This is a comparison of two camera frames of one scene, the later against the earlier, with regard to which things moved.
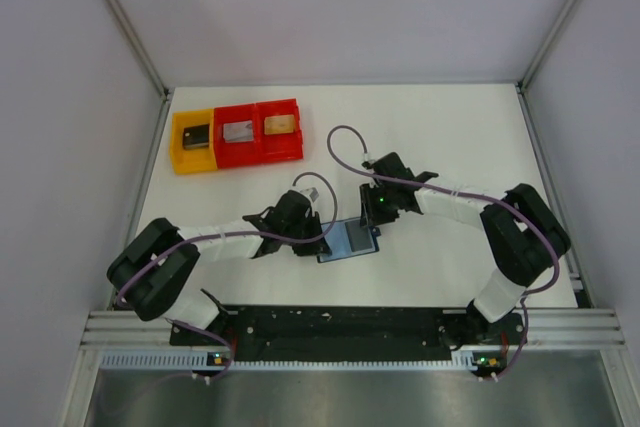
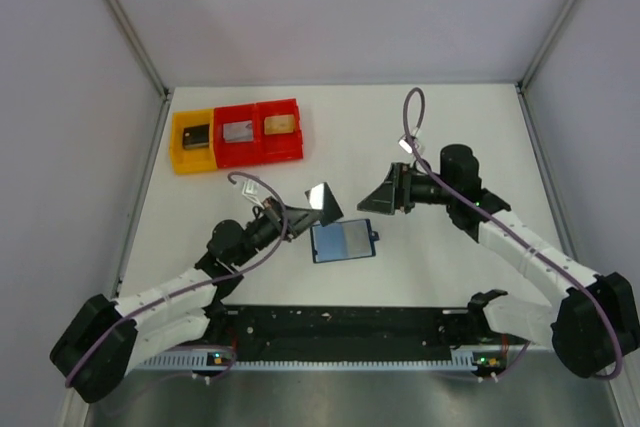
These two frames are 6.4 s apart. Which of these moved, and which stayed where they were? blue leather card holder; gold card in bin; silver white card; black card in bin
Moved: silver white card
Stayed: gold card in bin; blue leather card holder; black card in bin
